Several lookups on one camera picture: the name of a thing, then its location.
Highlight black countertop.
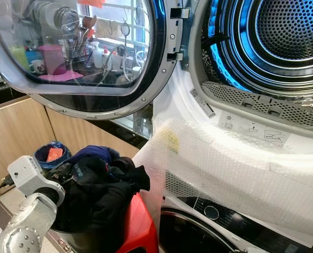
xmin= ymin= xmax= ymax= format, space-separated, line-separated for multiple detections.
xmin=0 ymin=79 xmax=153 ymax=142

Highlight small blue bin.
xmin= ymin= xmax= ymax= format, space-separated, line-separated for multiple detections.
xmin=34 ymin=141 xmax=72 ymax=170

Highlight navy blue garment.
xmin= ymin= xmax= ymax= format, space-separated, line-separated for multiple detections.
xmin=70 ymin=145 xmax=120 ymax=165

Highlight black garment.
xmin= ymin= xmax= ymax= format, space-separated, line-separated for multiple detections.
xmin=54 ymin=155 xmax=151 ymax=233

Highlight grey perforated lint filter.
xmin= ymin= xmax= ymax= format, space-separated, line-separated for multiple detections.
xmin=201 ymin=81 xmax=313 ymax=130

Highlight wooden cabinet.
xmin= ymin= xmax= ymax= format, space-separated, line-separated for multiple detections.
xmin=0 ymin=95 xmax=141 ymax=211

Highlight clear bubble wrap sheet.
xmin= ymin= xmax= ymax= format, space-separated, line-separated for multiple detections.
xmin=133 ymin=119 xmax=313 ymax=240

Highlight white washing machine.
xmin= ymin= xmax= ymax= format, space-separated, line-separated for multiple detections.
xmin=159 ymin=196 xmax=313 ymax=253

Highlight orange item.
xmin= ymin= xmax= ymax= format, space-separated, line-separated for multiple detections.
xmin=46 ymin=148 xmax=64 ymax=162

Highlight yellow sticker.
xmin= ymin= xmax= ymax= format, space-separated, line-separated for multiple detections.
xmin=161 ymin=129 xmax=180 ymax=154

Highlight round glass dryer door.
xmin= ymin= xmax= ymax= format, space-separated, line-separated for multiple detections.
xmin=0 ymin=0 xmax=184 ymax=121

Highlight white tumble dryer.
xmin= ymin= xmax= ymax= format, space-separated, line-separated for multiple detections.
xmin=150 ymin=0 xmax=313 ymax=248

